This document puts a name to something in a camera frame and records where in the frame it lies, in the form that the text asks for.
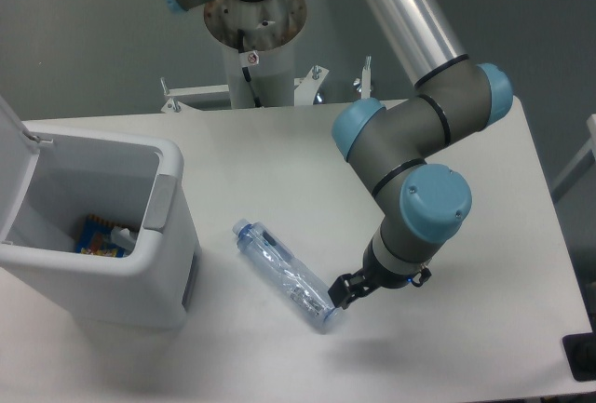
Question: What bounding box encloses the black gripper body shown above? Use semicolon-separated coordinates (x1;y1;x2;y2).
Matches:
360;253;413;289

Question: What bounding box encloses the clear plastic bottle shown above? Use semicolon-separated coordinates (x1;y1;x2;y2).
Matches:
233;219;343;334

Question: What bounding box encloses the white paper carton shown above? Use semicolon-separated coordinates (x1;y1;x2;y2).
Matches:
110;226;139;252

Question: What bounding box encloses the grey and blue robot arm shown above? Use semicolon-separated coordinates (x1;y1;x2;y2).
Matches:
165;0;513;309

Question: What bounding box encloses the white plastic trash can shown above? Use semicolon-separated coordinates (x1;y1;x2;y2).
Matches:
1;121;198;329

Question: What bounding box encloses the black object at table corner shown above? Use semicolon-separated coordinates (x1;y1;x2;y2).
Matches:
562;332;595;383

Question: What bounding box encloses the blue snack wrapper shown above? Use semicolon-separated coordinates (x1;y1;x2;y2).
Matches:
74;214;126;258

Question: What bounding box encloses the white clamp post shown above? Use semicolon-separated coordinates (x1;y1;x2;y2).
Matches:
353;55;373;99

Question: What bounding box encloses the white frame at right edge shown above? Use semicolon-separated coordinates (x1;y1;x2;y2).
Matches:
550;114;595;203

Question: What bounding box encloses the black cable on pedestal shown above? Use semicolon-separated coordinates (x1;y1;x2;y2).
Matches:
236;28;263;108

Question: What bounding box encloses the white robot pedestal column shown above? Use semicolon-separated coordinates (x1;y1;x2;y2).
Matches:
204;0;307;89

